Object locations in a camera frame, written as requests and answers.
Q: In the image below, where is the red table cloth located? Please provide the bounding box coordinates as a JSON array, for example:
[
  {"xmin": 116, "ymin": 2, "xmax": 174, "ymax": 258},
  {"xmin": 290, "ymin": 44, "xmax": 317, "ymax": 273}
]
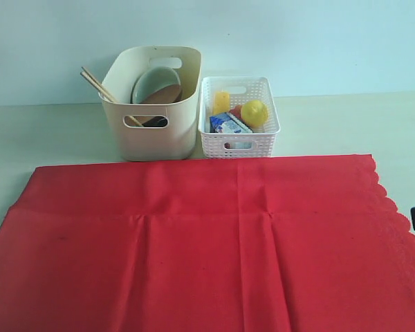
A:
[{"xmin": 0, "ymin": 154, "xmax": 415, "ymax": 331}]

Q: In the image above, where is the yellow lemon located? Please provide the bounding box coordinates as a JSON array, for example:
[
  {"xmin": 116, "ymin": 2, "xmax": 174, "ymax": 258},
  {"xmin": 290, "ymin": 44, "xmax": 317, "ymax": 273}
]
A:
[{"xmin": 240, "ymin": 100, "xmax": 268, "ymax": 128}]

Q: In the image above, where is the white perforated plastic basket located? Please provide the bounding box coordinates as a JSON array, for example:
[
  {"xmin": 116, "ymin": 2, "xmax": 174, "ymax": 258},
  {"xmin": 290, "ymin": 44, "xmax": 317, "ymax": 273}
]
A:
[{"xmin": 198, "ymin": 76, "xmax": 280, "ymax": 158}]

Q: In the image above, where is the red sausage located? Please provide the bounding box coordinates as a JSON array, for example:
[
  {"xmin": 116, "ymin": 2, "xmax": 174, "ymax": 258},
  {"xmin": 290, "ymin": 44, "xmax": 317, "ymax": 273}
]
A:
[{"xmin": 230, "ymin": 104, "xmax": 242, "ymax": 119}]

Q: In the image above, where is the blue white milk carton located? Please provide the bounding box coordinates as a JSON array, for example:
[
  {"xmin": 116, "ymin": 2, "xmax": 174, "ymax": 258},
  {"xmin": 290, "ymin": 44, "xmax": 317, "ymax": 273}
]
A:
[{"xmin": 210, "ymin": 112, "xmax": 252, "ymax": 134}]

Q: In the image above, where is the yellow cheese wedge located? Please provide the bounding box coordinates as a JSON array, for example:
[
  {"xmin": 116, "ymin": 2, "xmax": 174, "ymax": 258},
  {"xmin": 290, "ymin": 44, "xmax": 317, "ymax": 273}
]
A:
[{"xmin": 212, "ymin": 91, "xmax": 230, "ymax": 115}]

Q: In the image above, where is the brown wooden plate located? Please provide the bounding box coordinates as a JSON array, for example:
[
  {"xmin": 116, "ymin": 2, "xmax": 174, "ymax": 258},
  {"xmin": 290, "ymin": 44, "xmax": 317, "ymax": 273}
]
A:
[{"xmin": 142, "ymin": 84, "xmax": 183, "ymax": 104}]

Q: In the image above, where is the white ceramic bowl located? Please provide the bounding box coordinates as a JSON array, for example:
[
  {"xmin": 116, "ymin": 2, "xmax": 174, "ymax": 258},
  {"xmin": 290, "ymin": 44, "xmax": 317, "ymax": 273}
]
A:
[{"xmin": 131, "ymin": 66, "xmax": 181, "ymax": 104}]

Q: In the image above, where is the wooden chopstick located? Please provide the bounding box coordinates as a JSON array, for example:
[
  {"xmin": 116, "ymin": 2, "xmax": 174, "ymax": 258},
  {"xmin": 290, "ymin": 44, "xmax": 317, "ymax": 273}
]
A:
[
  {"xmin": 80, "ymin": 66, "xmax": 119, "ymax": 104},
  {"xmin": 80, "ymin": 66, "xmax": 145, "ymax": 128}
]

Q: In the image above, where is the steel cup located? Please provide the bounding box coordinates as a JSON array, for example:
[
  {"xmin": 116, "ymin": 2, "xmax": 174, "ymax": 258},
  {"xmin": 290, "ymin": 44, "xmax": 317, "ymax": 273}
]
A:
[{"xmin": 142, "ymin": 116, "xmax": 168, "ymax": 127}]

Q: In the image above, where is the cream plastic bin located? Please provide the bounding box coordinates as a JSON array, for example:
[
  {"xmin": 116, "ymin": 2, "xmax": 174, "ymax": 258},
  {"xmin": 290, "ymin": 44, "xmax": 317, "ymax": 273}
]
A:
[{"xmin": 102, "ymin": 46, "xmax": 202, "ymax": 161}]

